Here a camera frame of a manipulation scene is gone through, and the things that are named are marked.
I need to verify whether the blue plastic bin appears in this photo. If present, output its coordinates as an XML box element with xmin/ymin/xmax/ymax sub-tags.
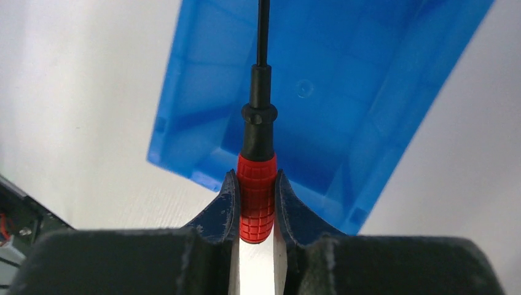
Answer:
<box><xmin>147</xmin><ymin>1</ymin><xmax>492</xmax><ymax>234</ymax></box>

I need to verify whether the red black screwdriver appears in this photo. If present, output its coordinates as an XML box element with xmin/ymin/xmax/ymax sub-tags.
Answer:
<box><xmin>237</xmin><ymin>1</ymin><xmax>278</xmax><ymax>244</ymax></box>

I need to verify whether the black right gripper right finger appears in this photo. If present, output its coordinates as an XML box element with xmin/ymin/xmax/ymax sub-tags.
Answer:
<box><xmin>273</xmin><ymin>171</ymin><xmax>504</xmax><ymax>294</ymax></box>

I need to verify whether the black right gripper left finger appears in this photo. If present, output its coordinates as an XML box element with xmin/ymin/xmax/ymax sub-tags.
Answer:
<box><xmin>8</xmin><ymin>171</ymin><xmax>240</xmax><ymax>294</ymax></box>

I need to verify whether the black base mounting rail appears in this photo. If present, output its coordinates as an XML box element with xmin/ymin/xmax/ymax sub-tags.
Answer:
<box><xmin>0</xmin><ymin>175</ymin><xmax>74</xmax><ymax>281</ymax></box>

